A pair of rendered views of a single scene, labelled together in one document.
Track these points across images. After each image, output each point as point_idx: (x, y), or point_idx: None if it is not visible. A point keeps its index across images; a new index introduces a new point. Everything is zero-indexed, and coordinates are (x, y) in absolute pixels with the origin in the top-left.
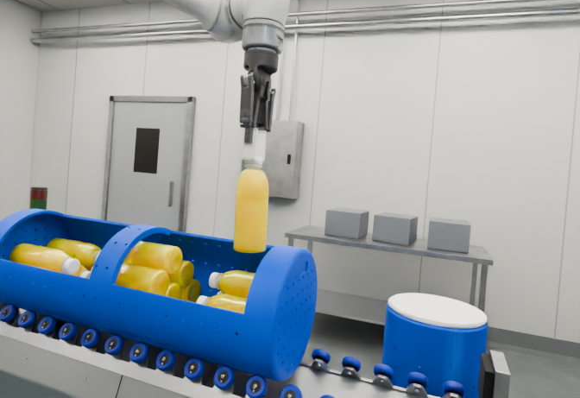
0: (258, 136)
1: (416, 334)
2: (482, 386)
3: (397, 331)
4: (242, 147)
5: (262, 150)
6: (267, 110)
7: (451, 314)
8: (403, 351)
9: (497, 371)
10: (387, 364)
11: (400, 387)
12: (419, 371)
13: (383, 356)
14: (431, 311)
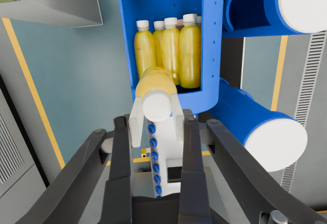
0: (175, 122)
1: (241, 135)
2: (169, 174)
3: (247, 124)
4: (134, 104)
5: (173, 120)
6: (225, 170)
7: (263, 156)
8: (239, 123)
9: (167, 183)
10: (242, 109)
11: (230, 114)
12: (231, 128)
13: (248, 106)
14: (264, 146)
